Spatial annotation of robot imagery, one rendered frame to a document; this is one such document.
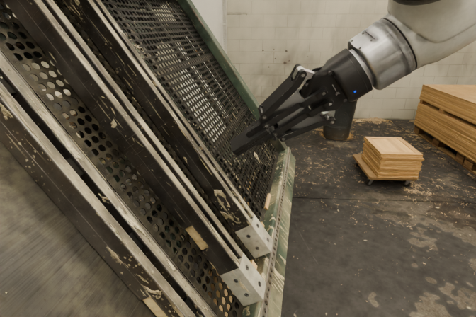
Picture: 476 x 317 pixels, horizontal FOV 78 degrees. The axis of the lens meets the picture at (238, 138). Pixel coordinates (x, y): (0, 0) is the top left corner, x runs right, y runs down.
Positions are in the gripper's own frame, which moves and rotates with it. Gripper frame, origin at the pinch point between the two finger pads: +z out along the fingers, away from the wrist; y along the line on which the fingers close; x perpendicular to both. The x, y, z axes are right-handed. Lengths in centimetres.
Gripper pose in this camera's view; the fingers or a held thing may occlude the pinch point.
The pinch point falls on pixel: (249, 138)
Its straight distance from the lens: 50.3
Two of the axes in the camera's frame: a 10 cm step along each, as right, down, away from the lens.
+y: -5.7, -5.6, -6.0
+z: -8.1, 5.2, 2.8
